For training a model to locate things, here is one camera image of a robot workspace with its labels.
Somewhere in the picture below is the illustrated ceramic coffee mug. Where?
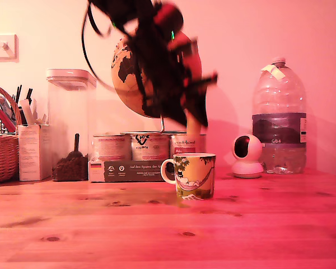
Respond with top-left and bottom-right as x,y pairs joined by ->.
160,152 -> 217,201

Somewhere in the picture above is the brown coffee scoop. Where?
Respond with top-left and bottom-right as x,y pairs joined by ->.
67,133 -> 86,165

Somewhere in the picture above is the coffee beans pile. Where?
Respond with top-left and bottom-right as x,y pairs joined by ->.
51,155 -> 89,182

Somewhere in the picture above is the tin can with script label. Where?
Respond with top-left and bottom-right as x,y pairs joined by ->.
169,133 -> 207,157

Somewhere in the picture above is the metal globe stand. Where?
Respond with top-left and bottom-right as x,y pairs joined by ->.
119,115 -> 186,136

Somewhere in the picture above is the tin can with black logo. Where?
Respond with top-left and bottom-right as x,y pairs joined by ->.
130,133 -> 171,162

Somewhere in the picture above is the cork globe with dark continents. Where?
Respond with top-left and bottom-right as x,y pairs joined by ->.
110,30 -> 204,119

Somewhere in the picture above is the printed dark cardboard tray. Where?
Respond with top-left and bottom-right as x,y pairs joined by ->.
88,159 -> 176,183

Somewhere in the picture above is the tin can with pink label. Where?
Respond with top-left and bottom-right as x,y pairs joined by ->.
92,134 -> 132,162

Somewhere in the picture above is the large clear water bottle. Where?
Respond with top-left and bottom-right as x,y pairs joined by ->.
251,57 -> 308,175

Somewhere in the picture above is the clear jar with white lid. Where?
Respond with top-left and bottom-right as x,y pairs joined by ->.
45,68 -> 97,182

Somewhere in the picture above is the white paper strip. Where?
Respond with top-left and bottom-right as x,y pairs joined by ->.
18,99 -> 37,126

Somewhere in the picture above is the white carton box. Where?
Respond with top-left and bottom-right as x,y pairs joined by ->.
17,124 -> 52,182

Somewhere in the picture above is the black sticks bundle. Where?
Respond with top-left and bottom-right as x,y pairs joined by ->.
12,85 -> 34,106

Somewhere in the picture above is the wicker basket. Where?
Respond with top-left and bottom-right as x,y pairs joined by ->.
0,83 -> 20,184

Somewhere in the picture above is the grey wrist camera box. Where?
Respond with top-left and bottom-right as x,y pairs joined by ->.
167,36 -> 200,62

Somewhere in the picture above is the small white round camera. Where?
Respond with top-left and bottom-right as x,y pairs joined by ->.
231,133 -> 265,179

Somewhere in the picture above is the long black looping cable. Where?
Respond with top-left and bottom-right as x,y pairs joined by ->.
80,4 -> 119,92

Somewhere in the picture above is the short black cable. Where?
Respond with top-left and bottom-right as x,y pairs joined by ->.
87,1 -> 115,39

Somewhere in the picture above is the white wall switch plate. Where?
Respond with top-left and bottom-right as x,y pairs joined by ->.
0,34 -> 18,63

